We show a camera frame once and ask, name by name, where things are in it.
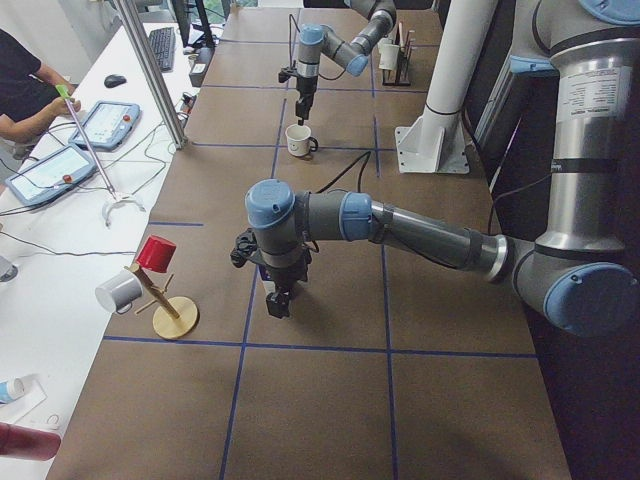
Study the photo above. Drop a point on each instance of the white smiley mug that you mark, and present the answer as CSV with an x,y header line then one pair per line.
x,y
300,142

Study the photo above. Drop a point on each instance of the white cup in rack lower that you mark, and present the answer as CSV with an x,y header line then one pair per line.
x,y
389,55

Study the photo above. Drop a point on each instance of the red cup on stand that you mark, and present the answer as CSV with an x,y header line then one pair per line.
x,y
156,254

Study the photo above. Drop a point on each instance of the person's hand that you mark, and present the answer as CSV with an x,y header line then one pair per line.
x,y
61,106

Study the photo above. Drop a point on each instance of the wooden mug tree stand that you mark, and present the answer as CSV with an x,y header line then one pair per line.
x,y
173,317

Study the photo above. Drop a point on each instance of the white pole with base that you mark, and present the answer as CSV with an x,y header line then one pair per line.
x,y
435,143

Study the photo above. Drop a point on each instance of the black keyboard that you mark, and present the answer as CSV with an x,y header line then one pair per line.
x,y
162,43

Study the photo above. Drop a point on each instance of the grey white mug on stand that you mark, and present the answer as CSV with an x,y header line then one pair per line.
x,y
117,294

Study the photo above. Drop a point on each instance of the upper teach pendant tablet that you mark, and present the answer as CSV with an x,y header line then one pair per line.
x,y
108,123

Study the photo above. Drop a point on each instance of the teach pendant tablet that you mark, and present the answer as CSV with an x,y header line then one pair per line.
x,y
52,176
108,123

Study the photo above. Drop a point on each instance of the black computer mouse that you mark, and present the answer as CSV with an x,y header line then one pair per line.
x,y
113,80

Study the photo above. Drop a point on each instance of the reacher grabber stick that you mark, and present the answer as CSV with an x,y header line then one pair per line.
x,y
116,199

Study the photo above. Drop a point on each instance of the lower teach pendant tablet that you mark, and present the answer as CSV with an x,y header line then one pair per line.
x,y
52,176

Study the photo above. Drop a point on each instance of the person in black shirt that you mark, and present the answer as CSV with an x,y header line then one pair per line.
x,y
27,88

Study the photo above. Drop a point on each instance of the white blue tube bottle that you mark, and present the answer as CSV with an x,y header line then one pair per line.
x,y
11,390

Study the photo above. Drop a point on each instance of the red bottle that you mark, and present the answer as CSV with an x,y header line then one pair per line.
x,y
26,443

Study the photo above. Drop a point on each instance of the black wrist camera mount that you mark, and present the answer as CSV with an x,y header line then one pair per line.
x,y
245,250

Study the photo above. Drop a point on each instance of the black wire cup rack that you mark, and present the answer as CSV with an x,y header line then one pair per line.
x,y
404,38

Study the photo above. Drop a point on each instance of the aluminium frame post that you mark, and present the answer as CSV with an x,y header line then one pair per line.
x,y
139,40

